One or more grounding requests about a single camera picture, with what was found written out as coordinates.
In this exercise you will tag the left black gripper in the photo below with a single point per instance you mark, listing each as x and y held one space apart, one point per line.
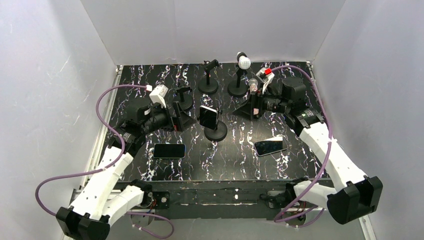
176 116

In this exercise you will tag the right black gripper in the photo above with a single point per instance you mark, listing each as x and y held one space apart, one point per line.
255 106

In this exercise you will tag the black phone stand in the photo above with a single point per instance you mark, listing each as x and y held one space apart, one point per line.
220 133
185 100

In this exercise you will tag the black phone pink edge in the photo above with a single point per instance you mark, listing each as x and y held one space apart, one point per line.
208 117

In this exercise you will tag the black phone stand front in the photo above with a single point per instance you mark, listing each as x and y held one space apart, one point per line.
220 133

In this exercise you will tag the black phone silver edge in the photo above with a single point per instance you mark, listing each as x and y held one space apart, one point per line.
270 146

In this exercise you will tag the black phone blue edge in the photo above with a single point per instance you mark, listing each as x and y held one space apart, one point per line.
169 151

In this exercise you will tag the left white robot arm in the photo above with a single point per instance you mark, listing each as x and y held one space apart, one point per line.
92 213

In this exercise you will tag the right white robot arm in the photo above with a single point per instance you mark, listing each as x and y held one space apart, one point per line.
354 194

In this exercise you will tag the black microphone stand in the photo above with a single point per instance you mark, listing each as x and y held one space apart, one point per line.
237 88

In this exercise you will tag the black stand back middle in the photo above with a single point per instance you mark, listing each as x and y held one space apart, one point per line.
207 85

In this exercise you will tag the glitter microphone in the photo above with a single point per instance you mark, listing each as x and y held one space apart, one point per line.
253 85

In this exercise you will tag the white microphone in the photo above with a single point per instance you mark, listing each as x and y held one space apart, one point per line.
243 62

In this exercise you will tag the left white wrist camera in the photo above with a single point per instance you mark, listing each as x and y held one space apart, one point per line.
158 94

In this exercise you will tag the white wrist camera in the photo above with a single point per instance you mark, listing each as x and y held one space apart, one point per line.
266 76
158 94

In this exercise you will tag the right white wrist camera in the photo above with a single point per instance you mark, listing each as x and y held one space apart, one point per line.
266 76

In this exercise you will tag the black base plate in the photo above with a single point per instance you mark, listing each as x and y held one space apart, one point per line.
216 199

